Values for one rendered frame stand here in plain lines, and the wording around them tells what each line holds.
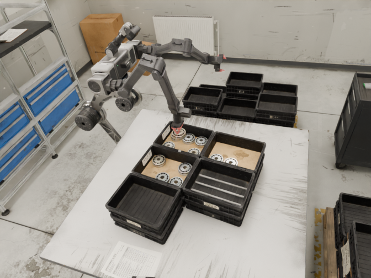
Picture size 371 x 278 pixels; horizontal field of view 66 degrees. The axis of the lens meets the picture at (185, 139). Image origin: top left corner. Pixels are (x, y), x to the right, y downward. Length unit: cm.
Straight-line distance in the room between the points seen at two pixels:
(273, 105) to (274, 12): 180
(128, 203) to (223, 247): 68
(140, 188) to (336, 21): 366
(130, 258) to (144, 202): 35
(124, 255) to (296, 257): 104
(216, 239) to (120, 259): 61
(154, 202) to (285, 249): 86
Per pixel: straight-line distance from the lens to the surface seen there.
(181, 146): 225
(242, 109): 333
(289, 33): 476
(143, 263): 190
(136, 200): 199
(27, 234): 329
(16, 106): 339
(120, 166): 241
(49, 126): 375
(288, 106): 324
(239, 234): 193
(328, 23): 472
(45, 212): 335
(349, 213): 272
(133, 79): 173
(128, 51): 220
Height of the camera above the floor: 239
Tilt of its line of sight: 43 degrees down
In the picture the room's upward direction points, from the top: 8 degrees counter-clockwise
